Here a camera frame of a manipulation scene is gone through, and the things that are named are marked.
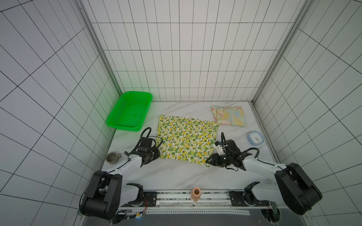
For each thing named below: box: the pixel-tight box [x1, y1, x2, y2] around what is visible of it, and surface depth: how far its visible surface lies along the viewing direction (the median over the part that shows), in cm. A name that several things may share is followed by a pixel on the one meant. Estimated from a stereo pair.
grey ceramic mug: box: [105, 152, 122, 165], surface depth 87 cm
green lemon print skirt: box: [155, 114, 220, 168], surface depth 97 cm
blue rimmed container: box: [246, 130, 265, 146], surface depth 96 cm
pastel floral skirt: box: [210, 104, 247, 127], surface depth 109 cm
